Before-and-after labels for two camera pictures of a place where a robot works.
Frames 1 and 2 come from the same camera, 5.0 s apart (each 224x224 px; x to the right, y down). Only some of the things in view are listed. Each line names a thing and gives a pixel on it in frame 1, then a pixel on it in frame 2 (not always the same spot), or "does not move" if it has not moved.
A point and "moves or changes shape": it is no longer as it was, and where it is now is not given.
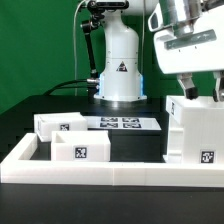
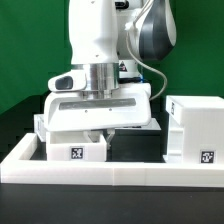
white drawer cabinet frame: [196, 130] does not move
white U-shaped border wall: [18, 167] does not move
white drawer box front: [80, 146] moves or changes shape
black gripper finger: [187, 82] → [94, 136]
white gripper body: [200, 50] → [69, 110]
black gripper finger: [217, 76] → [108, 133]
